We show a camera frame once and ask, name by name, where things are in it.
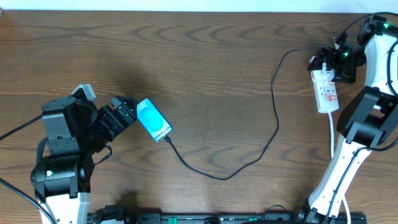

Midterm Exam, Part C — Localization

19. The white USB charger plug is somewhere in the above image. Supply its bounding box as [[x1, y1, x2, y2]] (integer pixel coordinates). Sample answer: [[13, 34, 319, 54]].
[[307, 56, 335, 83]]

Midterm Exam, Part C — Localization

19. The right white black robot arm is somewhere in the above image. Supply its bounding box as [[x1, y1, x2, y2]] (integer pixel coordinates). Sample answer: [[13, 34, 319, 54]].
[[297, 12, 397, 223]]

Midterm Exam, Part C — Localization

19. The black USB charging cable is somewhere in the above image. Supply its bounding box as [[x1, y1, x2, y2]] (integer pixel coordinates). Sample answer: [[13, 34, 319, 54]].
[[163, 45, 333, 181]]

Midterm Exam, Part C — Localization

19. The blue screen Galaxy smartphone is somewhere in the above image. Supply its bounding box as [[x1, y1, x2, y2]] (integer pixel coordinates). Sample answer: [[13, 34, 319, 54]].
[[137, 98, 173, 142]]

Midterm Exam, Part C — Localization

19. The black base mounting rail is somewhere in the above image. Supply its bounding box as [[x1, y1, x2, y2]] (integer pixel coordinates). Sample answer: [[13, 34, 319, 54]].
[[86, 204, 368, 224]]

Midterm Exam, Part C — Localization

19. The white power strip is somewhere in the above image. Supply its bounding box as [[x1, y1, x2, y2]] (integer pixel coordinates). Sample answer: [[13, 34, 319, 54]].
[[313, 81, 339, 114]]

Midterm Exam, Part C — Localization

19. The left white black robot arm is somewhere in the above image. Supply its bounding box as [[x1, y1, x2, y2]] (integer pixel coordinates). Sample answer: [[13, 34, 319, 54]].
[[30, 96, 137, 223]]

